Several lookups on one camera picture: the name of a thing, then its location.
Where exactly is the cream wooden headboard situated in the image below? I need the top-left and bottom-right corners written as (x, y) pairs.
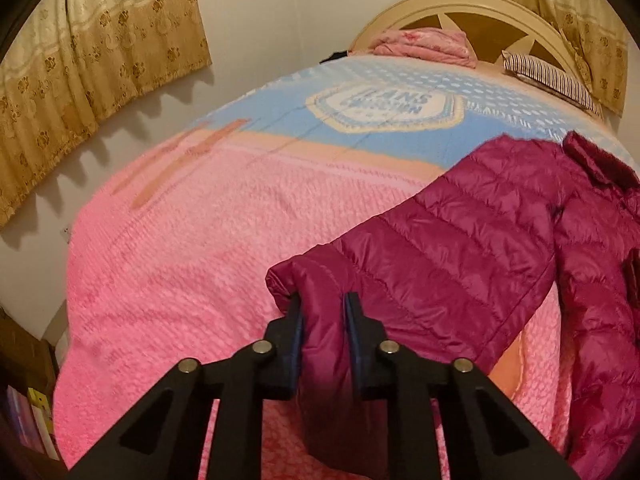
top-left (347, 0), bottom-right (608, 121)

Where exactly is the row of books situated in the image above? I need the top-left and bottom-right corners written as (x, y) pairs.
top-left (6, 386), bottom-right (62, 462)

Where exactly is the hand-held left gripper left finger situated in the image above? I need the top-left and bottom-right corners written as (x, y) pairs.
top-left (65, 292), bottom-right (306, 480)

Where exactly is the magenta puffer jacket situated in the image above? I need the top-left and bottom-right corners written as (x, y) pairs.
top-left (265, 131), bottom-right (640, 480)

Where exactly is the beige floral curtain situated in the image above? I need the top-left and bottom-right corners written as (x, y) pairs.
top-left (444, 0), bottom-right (630, 118)
top-left (0, 0), bottom-right (213, 231)

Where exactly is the pink and blue printed blanket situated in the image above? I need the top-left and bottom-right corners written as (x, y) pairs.
top-left (52, 55), bottom-right (636, 480)

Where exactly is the folded pink quilt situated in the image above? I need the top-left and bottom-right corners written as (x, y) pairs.
top-left (347, 27), bottom-right (478, 68)

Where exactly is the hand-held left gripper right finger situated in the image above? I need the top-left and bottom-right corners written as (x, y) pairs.
top-left (342, 291), bottom-right (568, 480)

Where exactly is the brown wooden cabinet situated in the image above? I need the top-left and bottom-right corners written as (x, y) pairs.
top-left (0, 307), bottom-right (58, 396)

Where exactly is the striped pillow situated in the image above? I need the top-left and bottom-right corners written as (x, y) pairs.
top-left (501, 51), bottom-right (605, 117)

